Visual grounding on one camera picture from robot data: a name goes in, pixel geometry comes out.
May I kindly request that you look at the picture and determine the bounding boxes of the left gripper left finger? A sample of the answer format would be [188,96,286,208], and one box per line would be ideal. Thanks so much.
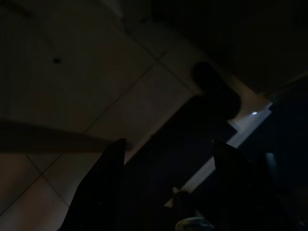
[57,138,128,231]

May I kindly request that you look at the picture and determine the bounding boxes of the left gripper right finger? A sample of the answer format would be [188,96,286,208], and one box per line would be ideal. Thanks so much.
[206,139,289,231]

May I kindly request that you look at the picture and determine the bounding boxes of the black robot leg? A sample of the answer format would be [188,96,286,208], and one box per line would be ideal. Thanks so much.
[125,61,243,193]

